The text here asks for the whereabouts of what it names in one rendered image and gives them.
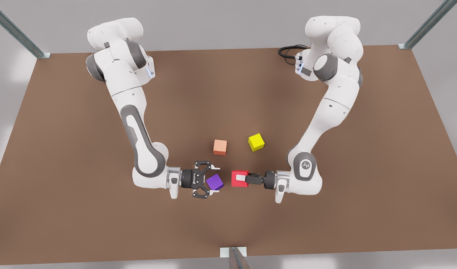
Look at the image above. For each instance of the red wooden cube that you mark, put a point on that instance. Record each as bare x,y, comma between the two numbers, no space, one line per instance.
235,182

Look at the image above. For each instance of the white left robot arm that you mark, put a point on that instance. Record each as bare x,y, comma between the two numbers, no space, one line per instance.
331,108

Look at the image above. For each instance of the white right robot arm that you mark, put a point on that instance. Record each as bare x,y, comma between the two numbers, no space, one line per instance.
133,101

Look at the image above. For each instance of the purple wooden cube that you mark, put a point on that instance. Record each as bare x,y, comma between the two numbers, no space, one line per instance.
214,182

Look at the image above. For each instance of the orange wooden cube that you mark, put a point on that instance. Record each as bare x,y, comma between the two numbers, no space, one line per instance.
220,147

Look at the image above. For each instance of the yellow wooden cube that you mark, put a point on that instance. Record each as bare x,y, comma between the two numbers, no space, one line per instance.
256,142

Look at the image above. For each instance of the silver frame post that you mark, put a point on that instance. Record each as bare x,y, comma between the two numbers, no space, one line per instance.
236,258
426,24
15,30

